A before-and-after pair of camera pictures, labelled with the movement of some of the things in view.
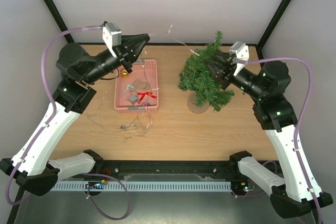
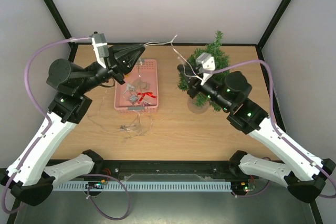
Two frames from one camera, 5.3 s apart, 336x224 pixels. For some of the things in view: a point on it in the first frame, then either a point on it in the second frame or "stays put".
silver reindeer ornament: [129, 87] stays put
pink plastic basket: [137, 92] stays put
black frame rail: [163, 171] stays put
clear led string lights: [144, 78] → [141, 124]
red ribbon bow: [149, 93] stays put
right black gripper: [227, 73] → [190, 82]
